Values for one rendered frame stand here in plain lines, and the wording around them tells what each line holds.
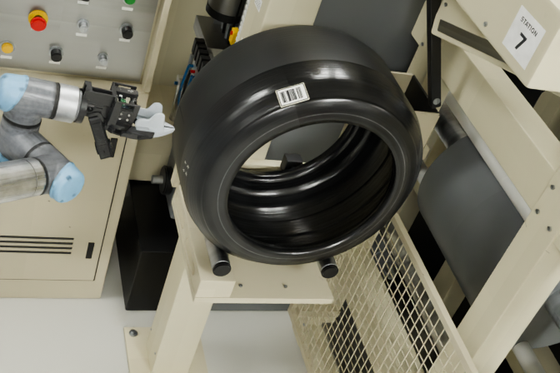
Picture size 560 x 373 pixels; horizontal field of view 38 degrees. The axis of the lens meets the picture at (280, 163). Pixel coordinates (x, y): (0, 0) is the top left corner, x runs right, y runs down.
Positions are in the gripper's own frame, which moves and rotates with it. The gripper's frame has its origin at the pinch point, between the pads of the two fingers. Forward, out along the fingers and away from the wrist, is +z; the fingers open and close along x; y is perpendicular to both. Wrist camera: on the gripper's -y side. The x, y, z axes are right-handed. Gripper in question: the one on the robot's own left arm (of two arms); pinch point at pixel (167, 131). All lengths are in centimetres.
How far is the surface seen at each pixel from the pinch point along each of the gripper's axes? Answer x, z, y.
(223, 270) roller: -10.9, 22.2, -28.5
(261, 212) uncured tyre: 9.2, 36.1, -26.3
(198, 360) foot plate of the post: 31, 56, -114
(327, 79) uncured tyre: -7.9, 24.5, 25.5
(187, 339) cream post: 26, 45, -98
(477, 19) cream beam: -15, 44, 50
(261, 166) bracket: 23.7, 38.0, -22.2
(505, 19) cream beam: -22, 43, 54
